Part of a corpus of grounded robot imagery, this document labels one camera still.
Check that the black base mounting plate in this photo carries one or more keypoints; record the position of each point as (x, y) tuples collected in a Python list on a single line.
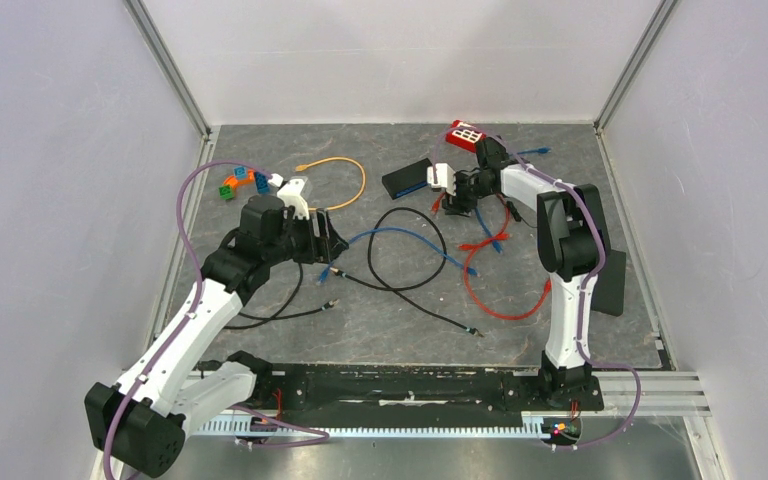
[(412, 396)]

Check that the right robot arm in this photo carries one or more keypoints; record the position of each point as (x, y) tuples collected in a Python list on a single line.
[(572, 242)]

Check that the red keypad box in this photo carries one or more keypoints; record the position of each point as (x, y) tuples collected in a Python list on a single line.
[(464, 136)]

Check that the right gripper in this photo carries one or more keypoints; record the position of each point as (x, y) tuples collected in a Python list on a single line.
[(458, 205)]

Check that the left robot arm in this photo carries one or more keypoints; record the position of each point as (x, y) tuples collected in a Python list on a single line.
[(144, 417)]

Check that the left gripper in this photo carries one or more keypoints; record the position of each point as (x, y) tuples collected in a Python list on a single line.
[(320, 249)]

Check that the black network switch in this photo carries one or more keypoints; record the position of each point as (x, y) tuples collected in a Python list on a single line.
[(407, 179)]

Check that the black flat plate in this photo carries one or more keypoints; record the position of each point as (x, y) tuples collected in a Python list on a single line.
[(609, 291)]

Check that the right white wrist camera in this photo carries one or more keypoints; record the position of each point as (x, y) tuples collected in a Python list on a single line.
[(441, 177)]

